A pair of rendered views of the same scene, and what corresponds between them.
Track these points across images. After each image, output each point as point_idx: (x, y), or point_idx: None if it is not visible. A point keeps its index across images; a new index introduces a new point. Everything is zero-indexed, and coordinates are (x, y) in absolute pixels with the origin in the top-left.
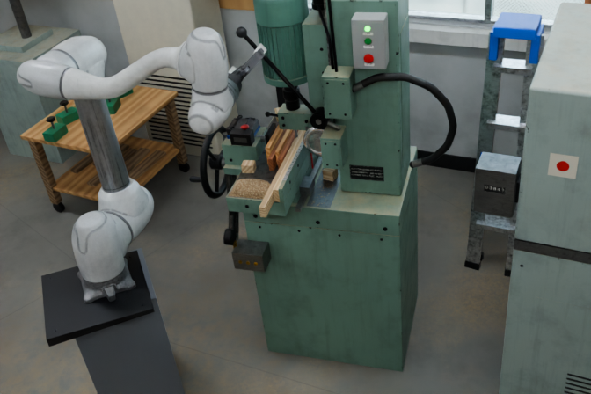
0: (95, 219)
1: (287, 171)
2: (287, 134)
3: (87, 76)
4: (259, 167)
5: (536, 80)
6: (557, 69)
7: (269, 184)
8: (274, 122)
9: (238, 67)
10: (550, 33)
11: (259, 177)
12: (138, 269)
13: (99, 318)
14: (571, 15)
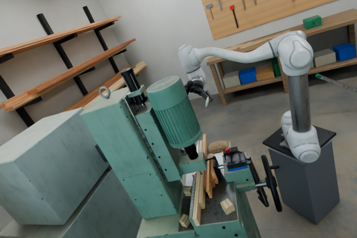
0: (288, 113)
1: (197, 149)
2: (207, 172)
3: (257, 48)
4: (221, 160)
5: (78, 109)
6: (67, 115)
7: (209, 149)
8: (232, 202)
9: (192, 86)
10: (47, 133)
11: (218, 154)
12: (288, 153)
13: (280, 130)
14: (24, 148)
